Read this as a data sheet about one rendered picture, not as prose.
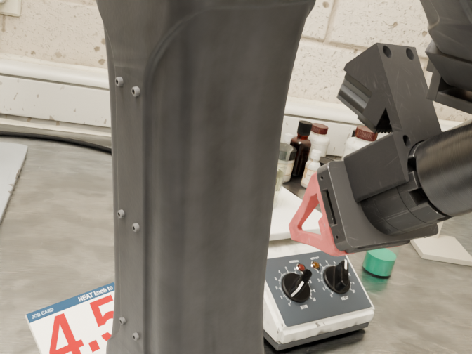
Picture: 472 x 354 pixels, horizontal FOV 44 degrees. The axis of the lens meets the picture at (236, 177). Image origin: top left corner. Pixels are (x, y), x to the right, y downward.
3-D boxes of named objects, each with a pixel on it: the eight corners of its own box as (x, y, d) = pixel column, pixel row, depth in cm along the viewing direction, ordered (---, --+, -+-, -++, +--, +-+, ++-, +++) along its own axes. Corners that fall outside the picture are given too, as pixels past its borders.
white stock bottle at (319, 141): (322, 168, 112) (333, 126, 109) (320, 175, 108) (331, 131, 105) (298, 161, 113) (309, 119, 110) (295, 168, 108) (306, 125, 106)
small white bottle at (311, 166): (301, 182, 102) (310, 147, 100) (315, 186, 102) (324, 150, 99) (299, 187, 100) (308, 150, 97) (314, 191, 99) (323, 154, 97)
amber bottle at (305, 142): (305, 178, 105) (318, 126, 101) (284, 174, 104) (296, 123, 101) (302, 170, 108) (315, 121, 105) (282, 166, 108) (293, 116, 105)
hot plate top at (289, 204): (338, 232, 65) (341, 225, 65) (252, 243, 58) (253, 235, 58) (276, 189, 74) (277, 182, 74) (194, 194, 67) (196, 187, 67)
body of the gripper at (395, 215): (310, 169, 44) (381, 133, 38) (401, 165, 50) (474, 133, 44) (331, 253, 42) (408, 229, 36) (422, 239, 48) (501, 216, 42)
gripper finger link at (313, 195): (262, 197, 51) (331, 161, 44) (323, 192, 55) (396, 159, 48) (279, 273, 49) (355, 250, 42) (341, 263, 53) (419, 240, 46)
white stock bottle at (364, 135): (362, 195, 102) (380, 136, 98) (331, 184, 104) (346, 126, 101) (371, 187, 107) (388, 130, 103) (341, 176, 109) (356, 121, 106)
